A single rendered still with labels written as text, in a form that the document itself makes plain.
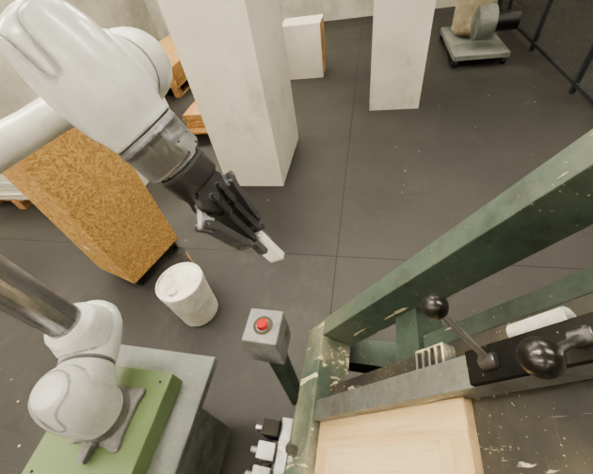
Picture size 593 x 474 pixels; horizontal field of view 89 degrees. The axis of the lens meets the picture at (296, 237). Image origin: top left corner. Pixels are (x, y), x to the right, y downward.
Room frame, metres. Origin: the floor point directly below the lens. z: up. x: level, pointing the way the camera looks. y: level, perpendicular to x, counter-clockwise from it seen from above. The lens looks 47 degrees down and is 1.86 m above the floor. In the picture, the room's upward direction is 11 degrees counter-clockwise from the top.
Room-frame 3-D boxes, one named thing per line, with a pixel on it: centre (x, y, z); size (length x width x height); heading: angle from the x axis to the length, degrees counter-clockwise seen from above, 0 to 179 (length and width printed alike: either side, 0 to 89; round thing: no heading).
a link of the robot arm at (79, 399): (0.35, 0.71, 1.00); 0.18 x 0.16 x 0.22; 4
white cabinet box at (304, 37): (5.25, -0.70, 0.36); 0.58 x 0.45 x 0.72; 72
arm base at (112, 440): (0.32, 0.72, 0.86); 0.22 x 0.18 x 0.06; 161
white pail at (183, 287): (1.21, 0.78, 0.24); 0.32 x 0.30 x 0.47; 162
